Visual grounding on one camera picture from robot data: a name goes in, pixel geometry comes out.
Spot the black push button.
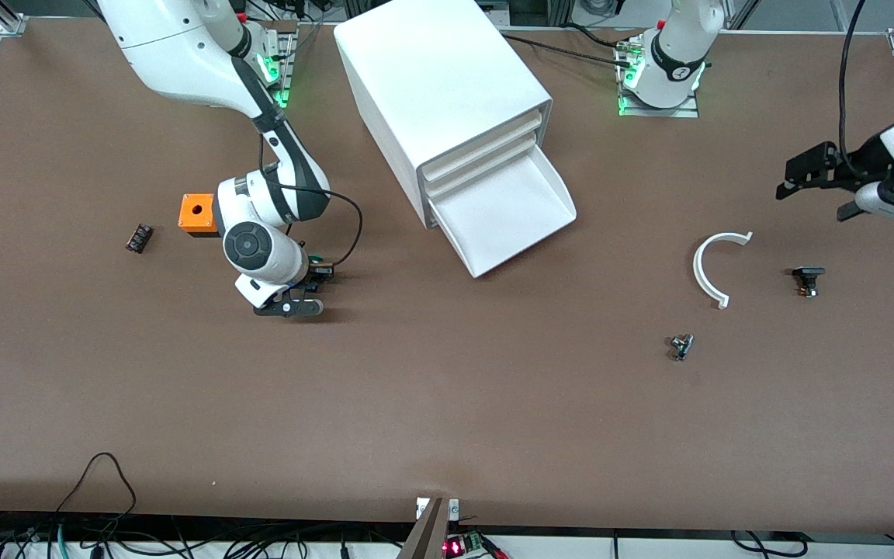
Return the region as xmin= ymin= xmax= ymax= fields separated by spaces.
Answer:
xmin=792 ymin=266 xmax=826 ymax=298

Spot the orange box with hole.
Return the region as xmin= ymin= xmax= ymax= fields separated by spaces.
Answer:
xmin=178 ymin=193 xmax=220 ymax=238

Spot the white curved plastic arc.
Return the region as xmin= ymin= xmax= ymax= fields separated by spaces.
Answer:
xmin=693 ymin=231 xmax=754 ymax=310

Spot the circuit board with red light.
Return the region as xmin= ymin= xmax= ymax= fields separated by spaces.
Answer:
xmin=442 ymin=531 xmax=510 ymax=559

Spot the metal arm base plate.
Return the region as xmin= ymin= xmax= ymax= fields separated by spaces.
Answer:
xmin=257 ymin=22 xmax=297 ymax=109
xmin=616 ymin=35 xmax=701 ymax=120

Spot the black looped cable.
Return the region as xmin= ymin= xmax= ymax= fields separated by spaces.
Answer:
xmin=55 ymin=452 xmax=138 ymax=517

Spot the black cable to arm base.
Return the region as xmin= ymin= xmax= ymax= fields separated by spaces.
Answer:
xmin=497 ymin=23 xmax=638 ymax=69

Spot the black coiled cable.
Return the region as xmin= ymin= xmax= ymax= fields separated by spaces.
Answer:
xmin=730 ymin=530 xmax=813 ymax=558

